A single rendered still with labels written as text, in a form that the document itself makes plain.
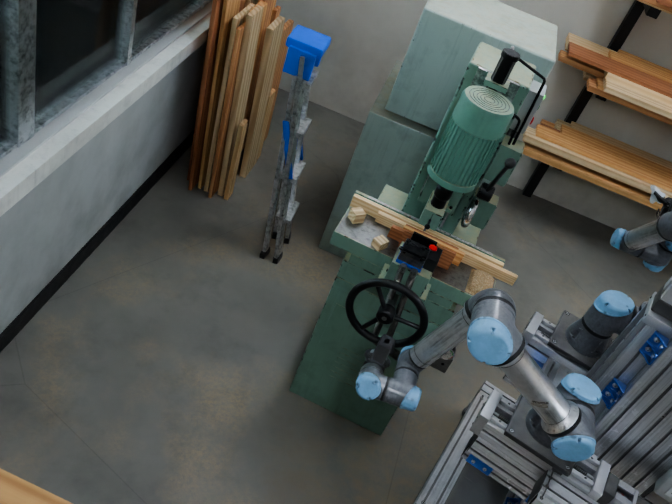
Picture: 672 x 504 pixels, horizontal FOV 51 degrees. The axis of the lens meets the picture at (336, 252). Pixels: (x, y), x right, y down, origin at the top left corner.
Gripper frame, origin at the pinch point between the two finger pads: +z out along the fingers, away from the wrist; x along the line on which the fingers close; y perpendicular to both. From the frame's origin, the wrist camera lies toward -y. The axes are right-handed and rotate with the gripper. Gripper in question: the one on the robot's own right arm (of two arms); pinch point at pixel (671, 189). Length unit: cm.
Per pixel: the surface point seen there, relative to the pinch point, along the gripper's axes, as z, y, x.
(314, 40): 15, -13, -154
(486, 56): -22, -40, -83
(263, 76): 62, 33, -189
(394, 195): -14, 30, -102
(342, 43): 176, 52, -175
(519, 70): -22, -38, -71
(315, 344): -66, 75, -114
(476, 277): -61, 22, -64
